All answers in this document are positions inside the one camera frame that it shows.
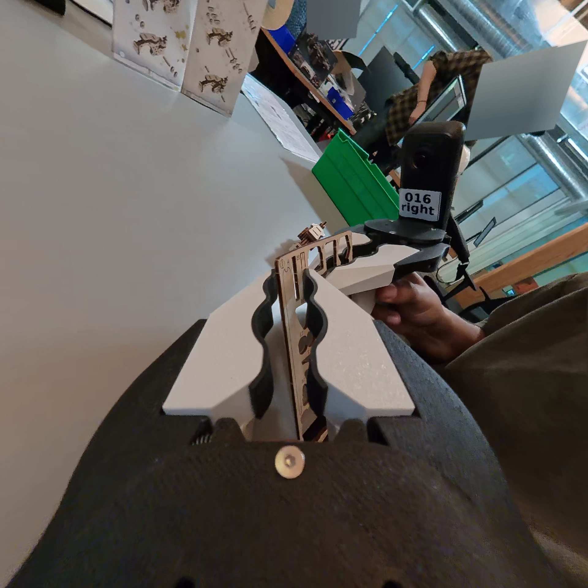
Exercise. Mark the small blue storage crate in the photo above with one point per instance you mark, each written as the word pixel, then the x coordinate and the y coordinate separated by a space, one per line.
pixel 342 101

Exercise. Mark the green plastic bin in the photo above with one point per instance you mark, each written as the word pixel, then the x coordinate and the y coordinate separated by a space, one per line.
pixel 353 183

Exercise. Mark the silver ventilation duct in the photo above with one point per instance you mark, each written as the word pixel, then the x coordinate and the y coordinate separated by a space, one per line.
pixel 556 165

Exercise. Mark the black monitor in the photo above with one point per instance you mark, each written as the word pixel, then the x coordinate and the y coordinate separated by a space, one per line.
pixel 388 78

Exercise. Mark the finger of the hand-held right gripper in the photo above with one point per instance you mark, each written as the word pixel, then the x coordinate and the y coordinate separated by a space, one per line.
pixel 367 243
pixel 372 271

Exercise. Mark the person's right hand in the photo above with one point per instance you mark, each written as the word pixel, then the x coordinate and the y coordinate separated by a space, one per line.
pixel 413 317

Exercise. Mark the illustrated instruction booklet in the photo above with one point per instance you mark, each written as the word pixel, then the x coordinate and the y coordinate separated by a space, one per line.
pixel 151 46

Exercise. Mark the wooden robot model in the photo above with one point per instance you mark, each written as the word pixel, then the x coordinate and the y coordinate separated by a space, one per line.
pixel 312 232

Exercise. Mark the laser-cut wooden puzzle sheet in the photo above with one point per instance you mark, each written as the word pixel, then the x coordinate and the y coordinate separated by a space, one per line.
pixel 289 330

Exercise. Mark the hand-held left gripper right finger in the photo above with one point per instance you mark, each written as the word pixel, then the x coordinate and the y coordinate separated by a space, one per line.
pixel 363 367

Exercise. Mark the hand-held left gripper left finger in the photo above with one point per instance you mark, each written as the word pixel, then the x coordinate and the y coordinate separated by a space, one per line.
pixel 216 363

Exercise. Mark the wooden beam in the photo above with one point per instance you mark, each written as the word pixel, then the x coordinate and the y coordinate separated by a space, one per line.
pixel 528 262

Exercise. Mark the person's olive brown clothing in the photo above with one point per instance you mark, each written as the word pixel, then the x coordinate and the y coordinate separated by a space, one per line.
pixel 528 390

